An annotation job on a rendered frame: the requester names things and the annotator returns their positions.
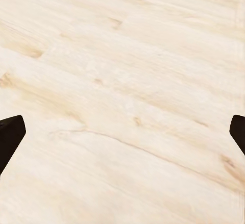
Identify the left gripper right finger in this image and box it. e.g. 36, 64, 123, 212
229, 114, 245, 155

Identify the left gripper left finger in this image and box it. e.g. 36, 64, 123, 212
0, 115, 26, 175

